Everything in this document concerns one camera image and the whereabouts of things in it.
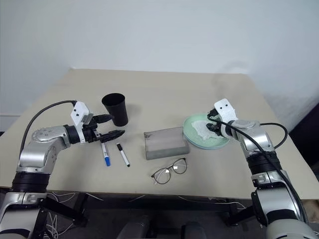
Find light green plate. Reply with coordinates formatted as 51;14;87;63
182;113;231;149

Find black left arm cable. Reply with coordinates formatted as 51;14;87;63
19;100;78;153

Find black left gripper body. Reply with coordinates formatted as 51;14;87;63
83;115;103;144

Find black table frame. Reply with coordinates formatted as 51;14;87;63
0;188;255;228

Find dark rounded shape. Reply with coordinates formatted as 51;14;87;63
116;215;151;239
180;221;208;239

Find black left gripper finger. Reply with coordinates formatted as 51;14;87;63
100;129;126;144
95;114;114;124

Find white marker with black cap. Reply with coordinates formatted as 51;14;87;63
116;143;132;168

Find white marker with blue cap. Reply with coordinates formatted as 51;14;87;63
100;142;112;167

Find white loose wires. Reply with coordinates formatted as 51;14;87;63
44;191;105;238
127;194;247;209

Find dark furniture piece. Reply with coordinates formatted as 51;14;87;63
288;101;319;180

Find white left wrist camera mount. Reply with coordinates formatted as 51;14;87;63
70;101;94;144

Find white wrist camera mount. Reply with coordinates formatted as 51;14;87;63
70;101;94;144
214;98;238;123

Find white crumpled cloth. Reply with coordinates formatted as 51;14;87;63
190;120;221;140

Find black thin-framed glasses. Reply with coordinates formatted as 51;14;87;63
151;157;188;185

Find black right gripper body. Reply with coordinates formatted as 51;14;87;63
210;109;226;137

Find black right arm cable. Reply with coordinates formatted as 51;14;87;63
208;116;312;226

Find grey glasses case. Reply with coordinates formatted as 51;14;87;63
143;126;190;160

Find pale blue plate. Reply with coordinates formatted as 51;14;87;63
183;133;231;151

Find black plastic cup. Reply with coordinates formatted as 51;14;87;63
101;93;129;127

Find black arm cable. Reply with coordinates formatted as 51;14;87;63
19;100;78;153
208;116;312;226

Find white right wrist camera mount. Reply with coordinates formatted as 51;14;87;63
214;98;238;123

